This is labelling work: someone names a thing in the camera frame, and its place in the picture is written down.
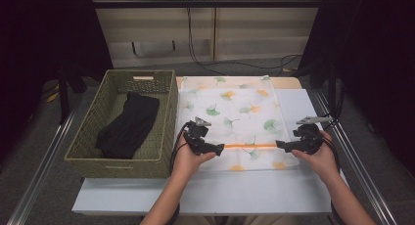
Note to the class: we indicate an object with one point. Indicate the leaf print mesh laundry bag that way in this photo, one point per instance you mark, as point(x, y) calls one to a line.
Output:
point(238, 99)

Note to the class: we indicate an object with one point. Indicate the black horizontal metal bar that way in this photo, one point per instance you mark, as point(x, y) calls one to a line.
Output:
point(228, 3)

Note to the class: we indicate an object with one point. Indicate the yellow floor tape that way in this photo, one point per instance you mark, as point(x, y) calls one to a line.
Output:
point(52, 97)

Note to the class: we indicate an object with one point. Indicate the black metal stand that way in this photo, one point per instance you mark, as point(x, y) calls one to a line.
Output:
point(63, 98)
point(332, 88)

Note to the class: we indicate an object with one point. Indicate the green woven basket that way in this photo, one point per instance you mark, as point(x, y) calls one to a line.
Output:
point(114, 168)

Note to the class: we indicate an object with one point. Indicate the light wooden post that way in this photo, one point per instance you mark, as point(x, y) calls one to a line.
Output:
point(215, 29)

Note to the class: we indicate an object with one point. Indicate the black furniture leg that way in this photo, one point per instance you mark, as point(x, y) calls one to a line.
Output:
point(133, 48)
point(174, 45)

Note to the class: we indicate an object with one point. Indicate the silver metal rail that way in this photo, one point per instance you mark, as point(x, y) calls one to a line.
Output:
point(42, 172)
point(369, 186)

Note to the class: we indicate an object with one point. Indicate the dark curtain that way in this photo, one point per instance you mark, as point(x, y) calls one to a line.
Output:
point(375, 55)
point(42, 39)

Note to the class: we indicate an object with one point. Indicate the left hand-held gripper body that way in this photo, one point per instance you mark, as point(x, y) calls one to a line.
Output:
point(195, 133)

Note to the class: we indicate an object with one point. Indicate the person's right hand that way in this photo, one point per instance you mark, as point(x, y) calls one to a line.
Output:
point(324, 163)

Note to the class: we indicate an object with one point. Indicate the black garment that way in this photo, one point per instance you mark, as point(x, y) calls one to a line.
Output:
point(130, 124)

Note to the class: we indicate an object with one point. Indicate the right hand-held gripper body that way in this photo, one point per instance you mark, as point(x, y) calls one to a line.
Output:
point(308, 137)

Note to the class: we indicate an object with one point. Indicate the person's left hand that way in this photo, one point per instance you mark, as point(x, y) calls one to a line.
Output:
point(187, 163)

